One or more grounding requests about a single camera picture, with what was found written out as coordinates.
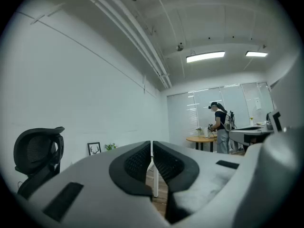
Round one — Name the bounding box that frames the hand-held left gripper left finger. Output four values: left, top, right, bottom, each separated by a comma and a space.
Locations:
28, 140, 171, 228

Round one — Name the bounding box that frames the grey desk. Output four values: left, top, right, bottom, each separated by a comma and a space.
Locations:
228, 124, 274, 153

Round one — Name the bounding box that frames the round wooden table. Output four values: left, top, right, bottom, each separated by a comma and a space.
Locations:
186, 136, 218, 152

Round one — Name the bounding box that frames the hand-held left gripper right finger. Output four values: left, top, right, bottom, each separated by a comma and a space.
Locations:
152, 140, 247, 225

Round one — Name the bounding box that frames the white ceiling pipe bundle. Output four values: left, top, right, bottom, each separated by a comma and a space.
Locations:
72, 0, 173, 90

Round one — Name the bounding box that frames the white metal desk leg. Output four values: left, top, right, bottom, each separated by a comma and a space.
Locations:
153, 161, 160, 198

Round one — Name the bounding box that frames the black framed deer picture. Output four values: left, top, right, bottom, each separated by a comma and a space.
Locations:
87, 142, 102, 156

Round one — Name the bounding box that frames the potted artificial flower plant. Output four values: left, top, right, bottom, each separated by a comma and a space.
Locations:
104, 142, 118, 152

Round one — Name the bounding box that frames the black office chair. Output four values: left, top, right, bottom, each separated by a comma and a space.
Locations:
13, 126, 66, 200

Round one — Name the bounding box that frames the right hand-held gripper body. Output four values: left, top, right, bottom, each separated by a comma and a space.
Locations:
267, 53, 304, 133

